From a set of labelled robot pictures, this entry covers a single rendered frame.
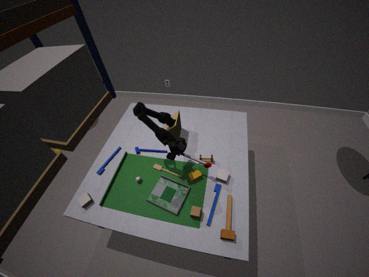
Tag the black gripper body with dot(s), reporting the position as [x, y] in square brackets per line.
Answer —
[171, 155]

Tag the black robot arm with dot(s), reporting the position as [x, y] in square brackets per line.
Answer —
[141, 112]

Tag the green mat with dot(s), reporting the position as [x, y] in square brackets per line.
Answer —
[128, 195]

